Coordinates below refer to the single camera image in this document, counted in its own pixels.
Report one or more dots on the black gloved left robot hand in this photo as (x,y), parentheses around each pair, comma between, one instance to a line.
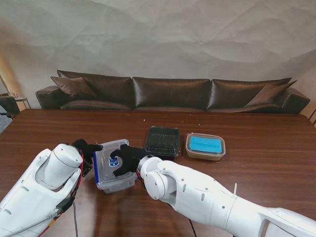
(86,146)

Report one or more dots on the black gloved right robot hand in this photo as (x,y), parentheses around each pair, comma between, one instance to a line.
(130,158)

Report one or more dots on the clear lid with blue label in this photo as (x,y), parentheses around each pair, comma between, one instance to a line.
(106,163)

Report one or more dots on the clear container with blue clips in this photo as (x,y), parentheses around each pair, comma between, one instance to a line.
(116,185)

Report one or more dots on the thin clear plastic tray lid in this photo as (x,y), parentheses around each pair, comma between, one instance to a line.
(161,142)

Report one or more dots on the kraft paper food container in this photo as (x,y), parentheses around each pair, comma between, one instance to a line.
(205,156)

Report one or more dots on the clear lid with blue insert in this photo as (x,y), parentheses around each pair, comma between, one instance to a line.
(205,144)

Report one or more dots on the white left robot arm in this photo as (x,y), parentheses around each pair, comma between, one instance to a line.
(42,185)

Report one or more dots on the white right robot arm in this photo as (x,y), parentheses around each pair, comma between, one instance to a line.
(209,192)

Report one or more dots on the black ribbed plastic tray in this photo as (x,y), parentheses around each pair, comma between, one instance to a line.
(161,145)

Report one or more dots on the brown leather cushion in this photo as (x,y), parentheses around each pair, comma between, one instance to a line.
(71,87)
(269,95)

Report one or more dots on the dark brown leather sofa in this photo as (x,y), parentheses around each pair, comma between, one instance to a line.
(170,93)

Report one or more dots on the small side table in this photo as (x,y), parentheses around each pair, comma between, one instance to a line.
(22,100)

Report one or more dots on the black office chair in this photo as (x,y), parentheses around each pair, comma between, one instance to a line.
(10,106)

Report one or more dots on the white zip tie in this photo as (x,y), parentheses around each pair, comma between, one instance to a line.
(235,190)

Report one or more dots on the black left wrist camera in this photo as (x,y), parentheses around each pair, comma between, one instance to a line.
(87,168)

